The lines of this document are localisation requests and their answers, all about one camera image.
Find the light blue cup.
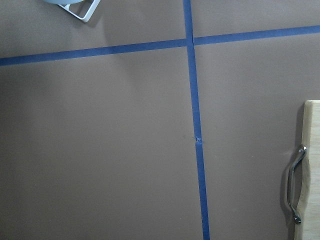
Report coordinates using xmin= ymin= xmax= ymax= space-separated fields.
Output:
xmin=43 ymin=0 xmax=83 ymax=5

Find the bamboo cutting board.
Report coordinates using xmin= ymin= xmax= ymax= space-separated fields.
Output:
xmin=294 ymin=100 xmax=320 ymax=240

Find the white wire cup rack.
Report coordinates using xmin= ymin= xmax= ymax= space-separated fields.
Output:
xmin=58 ymin=0 xmax=101 ymax=23

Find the metal cutting board handle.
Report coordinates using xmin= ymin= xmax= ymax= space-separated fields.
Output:
xmin=286 ymin=144 xmax=308 ymax=225

